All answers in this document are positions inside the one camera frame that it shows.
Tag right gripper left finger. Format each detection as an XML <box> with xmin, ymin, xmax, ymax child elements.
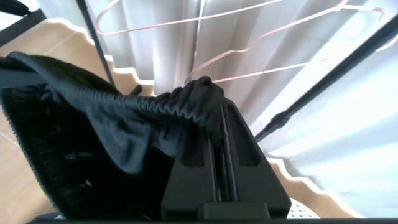
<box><xmin>161</xmin><ymin>136</ymin><xmax>220</xmax><ymax>218</ymax></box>

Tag black clothes rack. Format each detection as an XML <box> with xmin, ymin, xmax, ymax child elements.
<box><xmin>76</xmin><ymin>0</ymin><xmax>398</xmax><ymax>142</ymax></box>

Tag white laundry basket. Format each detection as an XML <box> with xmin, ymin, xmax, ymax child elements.
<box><xmin>287</xmin><ymin>198</ymin><xmax>321</xmax><ymax>219</ymax></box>

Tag pink clothes hanger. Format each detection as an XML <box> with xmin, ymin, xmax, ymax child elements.
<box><xmin>184</xmin><ymin>0</ymin><xmax>389</xmax><ymax>85</ymax></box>
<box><xmin>95</xmin><ymin>0</ymin><xmax>282</xmax><ymax>35</ymax></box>

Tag black shorts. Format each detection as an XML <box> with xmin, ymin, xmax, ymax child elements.
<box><xmin>0</xmin><ymin>51</ymin><xmax>224</xmax><ymax>220</ymax></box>

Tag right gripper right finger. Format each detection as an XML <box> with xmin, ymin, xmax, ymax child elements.
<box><xmin>220</xmin><ymin>98</ymin><xmax>292</xmax><ymax>218</ymax></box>

